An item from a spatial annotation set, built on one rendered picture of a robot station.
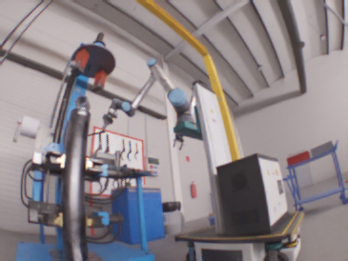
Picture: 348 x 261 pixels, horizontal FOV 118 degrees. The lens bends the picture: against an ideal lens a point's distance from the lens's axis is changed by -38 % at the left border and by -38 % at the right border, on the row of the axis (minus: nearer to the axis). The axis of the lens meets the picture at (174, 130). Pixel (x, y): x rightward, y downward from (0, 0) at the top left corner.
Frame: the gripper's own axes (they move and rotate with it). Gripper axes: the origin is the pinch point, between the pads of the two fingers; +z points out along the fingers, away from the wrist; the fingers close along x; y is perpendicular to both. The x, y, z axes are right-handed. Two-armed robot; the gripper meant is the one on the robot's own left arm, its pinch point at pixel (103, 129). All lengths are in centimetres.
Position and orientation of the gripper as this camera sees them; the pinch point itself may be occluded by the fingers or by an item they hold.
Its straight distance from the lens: 178.5
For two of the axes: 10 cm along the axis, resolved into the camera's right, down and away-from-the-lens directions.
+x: -2.4, -3.9, -8.9
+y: -9.2, -2.1, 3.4
